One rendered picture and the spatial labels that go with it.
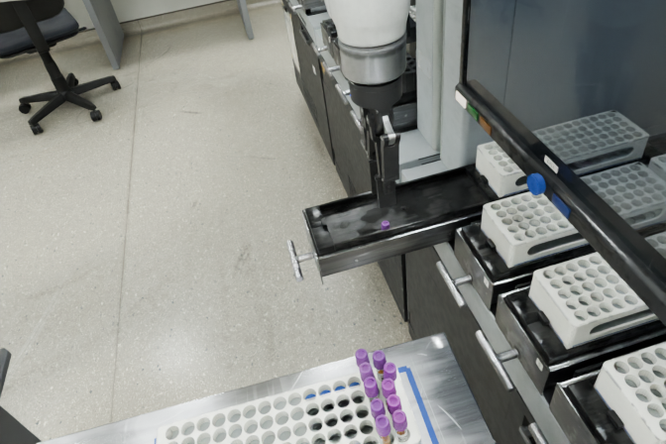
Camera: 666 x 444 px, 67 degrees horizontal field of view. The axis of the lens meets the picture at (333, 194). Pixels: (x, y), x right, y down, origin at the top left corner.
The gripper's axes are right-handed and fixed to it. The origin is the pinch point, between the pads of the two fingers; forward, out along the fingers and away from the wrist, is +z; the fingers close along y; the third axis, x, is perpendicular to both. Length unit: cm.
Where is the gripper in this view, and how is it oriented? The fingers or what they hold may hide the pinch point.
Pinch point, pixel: (382, 183)
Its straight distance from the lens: 84.0
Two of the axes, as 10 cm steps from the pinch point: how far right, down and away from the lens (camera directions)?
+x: -9.6, 2.5, -1.2
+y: -2.5, -6.1, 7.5
